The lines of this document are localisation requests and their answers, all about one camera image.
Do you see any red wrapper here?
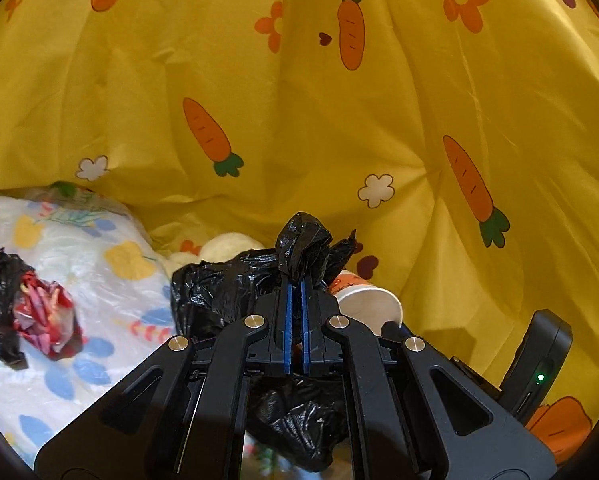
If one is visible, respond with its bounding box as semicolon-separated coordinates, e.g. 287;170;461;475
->
12;271;83;361

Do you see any large black trash bag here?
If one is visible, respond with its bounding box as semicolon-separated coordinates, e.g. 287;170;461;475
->
172;242;351;472

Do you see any yellow carrot print curtain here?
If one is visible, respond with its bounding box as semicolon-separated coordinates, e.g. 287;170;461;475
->
0;0;599;462

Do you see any white round plush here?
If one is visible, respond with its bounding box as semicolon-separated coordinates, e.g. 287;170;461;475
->
158;232;265;276

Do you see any small black bag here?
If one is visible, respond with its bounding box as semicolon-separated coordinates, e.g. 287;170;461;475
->
276;211;357;288
0;248;33;370

